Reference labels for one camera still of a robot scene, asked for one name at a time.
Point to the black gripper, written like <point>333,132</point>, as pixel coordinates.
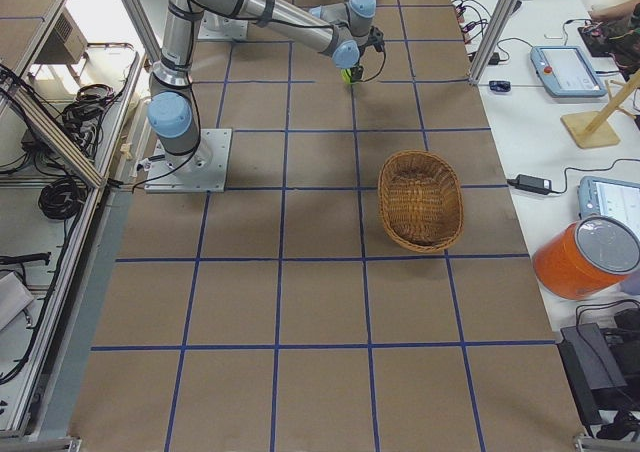
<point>354,72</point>

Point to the green apple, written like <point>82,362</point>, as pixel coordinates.
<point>350,79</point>

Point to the wicker basket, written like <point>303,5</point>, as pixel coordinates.
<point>420,201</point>

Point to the small blue device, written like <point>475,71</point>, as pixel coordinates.
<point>499,86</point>

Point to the black power adapter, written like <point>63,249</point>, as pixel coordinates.
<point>532,184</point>

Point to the upper teach pendant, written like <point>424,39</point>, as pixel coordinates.
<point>566,72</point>

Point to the teach pendant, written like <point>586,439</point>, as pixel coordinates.
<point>566,72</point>
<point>609,197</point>

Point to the wooden stand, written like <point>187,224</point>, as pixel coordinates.
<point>591,129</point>

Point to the lower teach pendant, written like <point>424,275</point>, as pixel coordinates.
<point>609,197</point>

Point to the orange bucket with lid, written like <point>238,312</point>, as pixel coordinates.
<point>588,256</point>

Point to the black laptop stand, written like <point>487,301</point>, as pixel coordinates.
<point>602,367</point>

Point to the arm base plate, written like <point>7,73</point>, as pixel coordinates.
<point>215,28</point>
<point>205,171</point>

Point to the aluminium frame post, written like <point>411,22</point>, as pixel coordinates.
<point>502,11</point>

